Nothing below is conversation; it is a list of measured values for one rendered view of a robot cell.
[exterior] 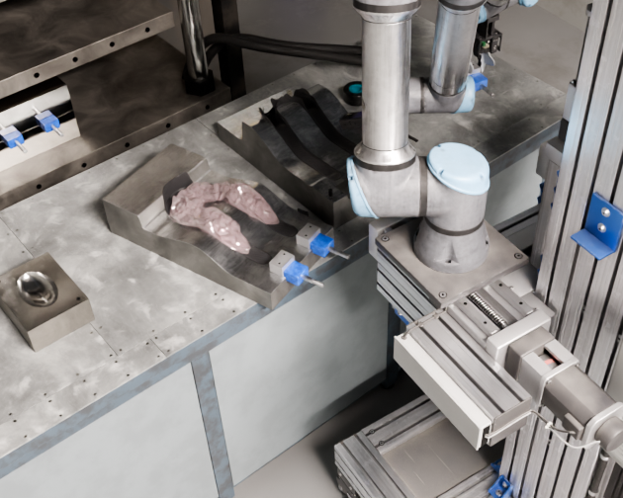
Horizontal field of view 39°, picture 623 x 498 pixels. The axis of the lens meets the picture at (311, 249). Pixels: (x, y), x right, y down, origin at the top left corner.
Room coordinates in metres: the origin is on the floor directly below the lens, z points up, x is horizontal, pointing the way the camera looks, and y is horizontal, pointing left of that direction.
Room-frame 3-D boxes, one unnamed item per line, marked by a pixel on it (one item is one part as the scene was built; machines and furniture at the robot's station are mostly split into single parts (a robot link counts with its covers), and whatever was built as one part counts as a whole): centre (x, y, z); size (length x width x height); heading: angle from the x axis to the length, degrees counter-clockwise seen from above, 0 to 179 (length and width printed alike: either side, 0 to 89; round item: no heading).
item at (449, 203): (1.30, -0.28, 1.20); 0.13 x 0.12 x 0.14; 86
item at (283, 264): (1.42, 0.03, 0.86); 0.13 x 0.05 x 0.05; 54
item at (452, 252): (1.30, -0.28, 1.09); 0.15 x 0.15 x 0.10
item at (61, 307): (1.40, 0.62, 0.84); 0.20 x 0.15 x 0.07; 37
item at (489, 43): (2.05, -0.47, 1.09); 0.09 x 0.08 x 0.12; 26
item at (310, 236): (1.51, -0.03, 0.86); 0.13 x 0.05 x 0.05; 54
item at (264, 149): (1.90, -0.01, 0.87); 0.50 x 0.26 x 0.14; 37
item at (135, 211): (1.62, 0.22, 0.86); 0.50 x 0.26 x 0.11; 54
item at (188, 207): (1.62, 0.22, 0.90); 0.26 x 0.18 x 0.08; 54
